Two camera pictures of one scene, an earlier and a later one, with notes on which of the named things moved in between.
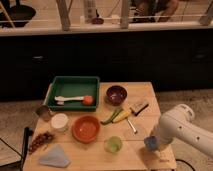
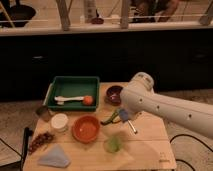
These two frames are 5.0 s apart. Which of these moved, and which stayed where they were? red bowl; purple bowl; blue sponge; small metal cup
Moved: blue sponge
Stayed: small metal cup; purple bowl; red bowl
